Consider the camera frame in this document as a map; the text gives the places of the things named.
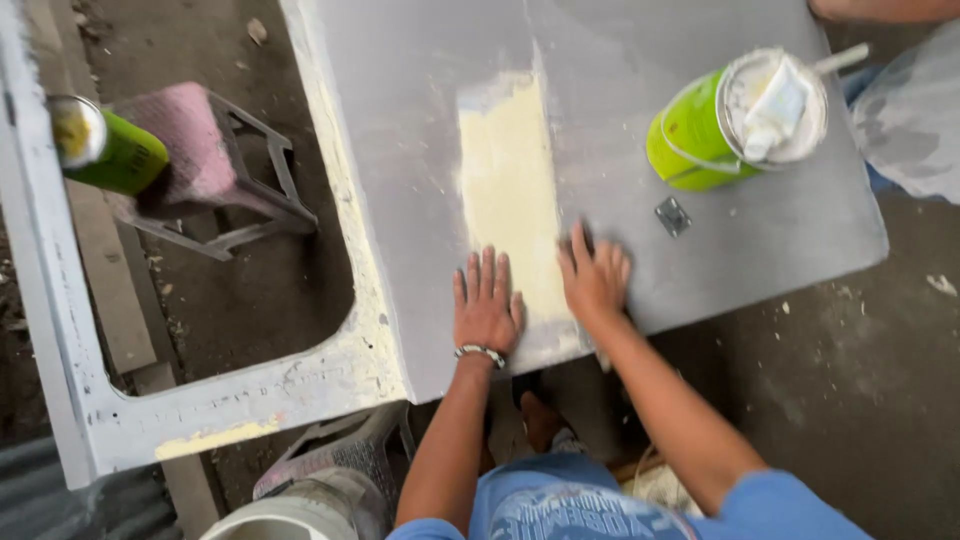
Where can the green can with yellow residue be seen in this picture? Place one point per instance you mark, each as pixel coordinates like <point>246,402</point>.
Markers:
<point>124,157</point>

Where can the person's left hand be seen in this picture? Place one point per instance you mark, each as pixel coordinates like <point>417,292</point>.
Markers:
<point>484,315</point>

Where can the grey panel with cutout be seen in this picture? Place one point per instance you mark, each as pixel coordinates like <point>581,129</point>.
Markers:
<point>420,150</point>

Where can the white plastic bucket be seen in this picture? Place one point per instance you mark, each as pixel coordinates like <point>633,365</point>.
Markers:
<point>300,510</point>

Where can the white stirring stick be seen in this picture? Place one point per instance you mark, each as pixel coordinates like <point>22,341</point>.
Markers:
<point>841,58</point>

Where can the white putty scraper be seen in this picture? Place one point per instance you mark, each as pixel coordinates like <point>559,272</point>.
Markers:
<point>776,109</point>

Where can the person's foot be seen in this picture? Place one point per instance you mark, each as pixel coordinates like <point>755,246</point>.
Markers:
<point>540,420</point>

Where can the grey corrugated sheet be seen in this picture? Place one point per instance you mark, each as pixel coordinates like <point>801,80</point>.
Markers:
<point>67,495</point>

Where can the small square metal blade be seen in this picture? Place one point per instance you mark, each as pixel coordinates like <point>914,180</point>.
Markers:
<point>673,217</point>

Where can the grey plastic stool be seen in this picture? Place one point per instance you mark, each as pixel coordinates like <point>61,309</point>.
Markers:
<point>352,450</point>

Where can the person's right hand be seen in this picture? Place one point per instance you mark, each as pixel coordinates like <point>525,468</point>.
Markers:
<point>596,289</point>

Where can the grey stool with pink cushion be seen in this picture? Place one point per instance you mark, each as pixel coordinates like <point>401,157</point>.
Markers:
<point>195,150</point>

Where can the person's blue shirt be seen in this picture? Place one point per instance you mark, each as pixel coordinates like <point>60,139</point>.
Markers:
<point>570,502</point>

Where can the green putty can with scraper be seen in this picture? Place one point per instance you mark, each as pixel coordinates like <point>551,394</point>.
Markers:
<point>690,135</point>

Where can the wooden plank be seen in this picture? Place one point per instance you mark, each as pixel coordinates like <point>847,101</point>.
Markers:
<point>105,270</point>

